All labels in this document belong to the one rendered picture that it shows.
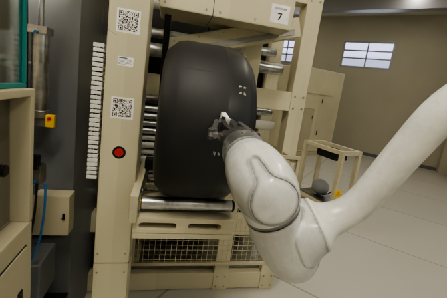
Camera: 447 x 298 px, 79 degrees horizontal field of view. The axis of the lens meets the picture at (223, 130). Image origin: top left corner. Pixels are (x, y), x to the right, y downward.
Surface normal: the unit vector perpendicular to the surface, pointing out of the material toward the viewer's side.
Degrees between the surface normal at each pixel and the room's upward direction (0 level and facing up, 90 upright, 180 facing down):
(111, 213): 90
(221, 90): 62
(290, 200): 89
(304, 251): 95
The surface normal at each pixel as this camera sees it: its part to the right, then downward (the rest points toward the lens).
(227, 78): 0.23, -0.41
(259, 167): -0.36, -0.80
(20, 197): 0.19, 0.18
